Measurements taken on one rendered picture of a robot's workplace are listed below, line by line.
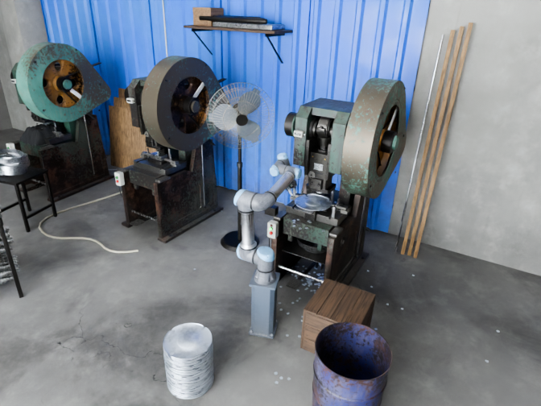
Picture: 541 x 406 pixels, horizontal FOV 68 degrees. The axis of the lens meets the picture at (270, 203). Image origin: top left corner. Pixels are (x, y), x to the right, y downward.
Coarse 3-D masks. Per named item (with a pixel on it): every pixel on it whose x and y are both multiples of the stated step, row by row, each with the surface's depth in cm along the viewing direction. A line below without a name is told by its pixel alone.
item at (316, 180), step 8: (312, 152) 305; (320, 152) 306; (312, 160) 308; (320, 160) 304; (312, 168) 310; (320, 168) 307; (312, 176) 312; (320, 176) 310; (312, 184) 312; (320, 184) 308; (328, 184) 316
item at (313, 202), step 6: (300, 198) 322; (306, 198) 323; (312, 198) 323; (318, 198) 324; (324, 198) 324; (300, 204) 313; (306, 204) 313; (312, 204) 313; (318, 204) 313; (324, 204) 315; (330, 204) 315; (312, 210) 304; (318, 210) 304
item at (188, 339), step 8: (176, 328) 252; (184, 328) 252; (192, 328) 252; (200, 328) 253; (168, 336) 246; (176, 336) 246; (184, 336) 245; (192, 336) 245; (200, 336) 246; (208, 336) 247; (168, 344) 240; (176, 344) 240; (184, 344) 239; (192, 344) 240; (200, 344) 241; (208, 344) 241; (168, 352) 234; (176, 352) 235; (184, 352) 235; (192, 352) 235; (200, 352) 235
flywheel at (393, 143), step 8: (392, 112) 297; (392, 120) 287; (392, 128) 306; (384, 136) 276; (392, 136) 274; (384, 144) 276; (392, 144) 276; (384, 152) 310; (384, 160) 309; (376, 168) 302; (384, 168) 306
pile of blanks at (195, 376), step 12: (168, 360) 235; (180, 360) 231; (192, 360) 231; (204, 360) 238; (168, 372) 241; (180, 372) 235; (192, 372) 236; (204, 372) 242; (168, 384) 248; (180, 384) 239; (192, 384) 240; (204, 384) 246; (180, 396) 245; (192, 396) 244
